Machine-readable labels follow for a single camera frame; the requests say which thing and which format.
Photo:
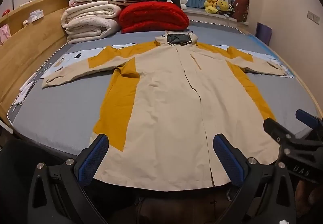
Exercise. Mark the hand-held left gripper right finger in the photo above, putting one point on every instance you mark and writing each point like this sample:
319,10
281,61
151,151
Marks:
228,161

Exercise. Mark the wooden headboard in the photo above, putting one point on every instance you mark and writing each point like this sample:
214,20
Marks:
25,45

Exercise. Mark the yellow plush toy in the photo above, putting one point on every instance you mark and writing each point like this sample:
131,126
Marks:
223,5
210,4

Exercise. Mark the folded white quilt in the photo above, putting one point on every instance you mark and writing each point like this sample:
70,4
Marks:
88,22

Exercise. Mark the white plush toy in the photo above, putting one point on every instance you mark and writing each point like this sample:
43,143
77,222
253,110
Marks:
183,2

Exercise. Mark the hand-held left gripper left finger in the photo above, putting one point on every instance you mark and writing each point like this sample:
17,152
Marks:
92,161

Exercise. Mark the small red ornament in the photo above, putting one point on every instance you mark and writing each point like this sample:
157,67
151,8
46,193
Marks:
6,12

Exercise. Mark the wall switch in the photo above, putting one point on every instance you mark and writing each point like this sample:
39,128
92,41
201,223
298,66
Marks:
313,17

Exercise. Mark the light blue printed cloth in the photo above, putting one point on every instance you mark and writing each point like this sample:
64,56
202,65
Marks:
68,58

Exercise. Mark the dark red bag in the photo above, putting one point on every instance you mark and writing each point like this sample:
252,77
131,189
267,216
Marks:
239,9

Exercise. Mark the beige and yellow jacket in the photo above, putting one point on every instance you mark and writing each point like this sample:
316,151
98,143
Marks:
164,103

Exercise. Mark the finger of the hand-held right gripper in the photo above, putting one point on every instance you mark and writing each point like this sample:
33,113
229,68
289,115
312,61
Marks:
277,130
306,118

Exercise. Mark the person's right hand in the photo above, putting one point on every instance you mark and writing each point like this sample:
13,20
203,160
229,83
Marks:
310,196

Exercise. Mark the folded red quilt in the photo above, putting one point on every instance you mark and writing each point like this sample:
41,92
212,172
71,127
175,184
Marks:
151,17

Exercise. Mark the tissue pack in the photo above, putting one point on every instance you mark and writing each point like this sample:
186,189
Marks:
35,16

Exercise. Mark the pink packet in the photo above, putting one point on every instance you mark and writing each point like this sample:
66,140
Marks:
4,33

